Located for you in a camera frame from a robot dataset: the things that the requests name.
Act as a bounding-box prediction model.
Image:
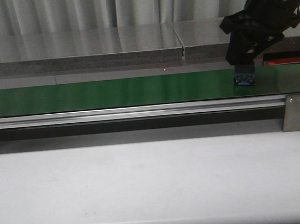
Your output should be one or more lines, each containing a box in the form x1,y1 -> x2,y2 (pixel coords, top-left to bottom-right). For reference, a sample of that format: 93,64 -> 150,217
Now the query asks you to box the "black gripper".
220,0 -> 300,66

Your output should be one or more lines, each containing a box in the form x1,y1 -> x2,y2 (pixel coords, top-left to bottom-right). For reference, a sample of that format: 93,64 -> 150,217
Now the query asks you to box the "push button switch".
233,64 -> 255,86

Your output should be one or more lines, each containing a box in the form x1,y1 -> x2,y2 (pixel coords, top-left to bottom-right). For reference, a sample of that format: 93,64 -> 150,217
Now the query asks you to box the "green conveyor belt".
0,64 -> 300,117

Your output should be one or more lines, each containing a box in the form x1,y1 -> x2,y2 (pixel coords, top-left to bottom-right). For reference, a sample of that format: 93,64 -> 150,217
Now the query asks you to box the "red plastic bin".
265,57 -> 300,65

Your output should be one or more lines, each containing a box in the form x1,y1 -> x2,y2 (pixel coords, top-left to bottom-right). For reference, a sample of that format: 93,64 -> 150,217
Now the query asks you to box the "grey stone counter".
0,9 -> 300,89

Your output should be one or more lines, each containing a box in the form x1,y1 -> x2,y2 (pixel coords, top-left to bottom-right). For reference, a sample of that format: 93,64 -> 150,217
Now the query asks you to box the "grey pleated curtain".
0,0 -> 246,37

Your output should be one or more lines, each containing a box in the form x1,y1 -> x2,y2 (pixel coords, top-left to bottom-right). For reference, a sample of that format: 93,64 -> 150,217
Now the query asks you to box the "steel conveyor support bracket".
283,94 -> 300,132

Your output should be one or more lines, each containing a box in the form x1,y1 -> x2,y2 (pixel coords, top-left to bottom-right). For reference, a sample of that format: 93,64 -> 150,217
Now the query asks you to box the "aluminium conveyor frame rail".
0,95 -> 286,130

